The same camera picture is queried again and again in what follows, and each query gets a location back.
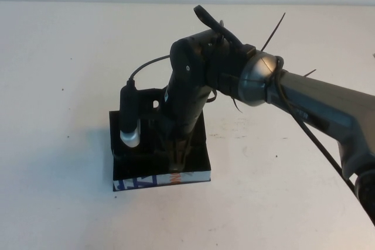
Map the thin black camera cable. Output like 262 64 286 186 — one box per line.
128 54 172 83

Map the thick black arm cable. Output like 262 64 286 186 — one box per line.
193 4 375 224

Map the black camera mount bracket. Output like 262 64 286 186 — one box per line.
137 87 168 122

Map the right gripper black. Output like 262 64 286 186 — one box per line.
151 85 211 174

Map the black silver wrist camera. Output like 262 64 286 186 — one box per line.
119 79 142 148

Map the black patterned glasses case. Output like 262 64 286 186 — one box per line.
108 111 212 193

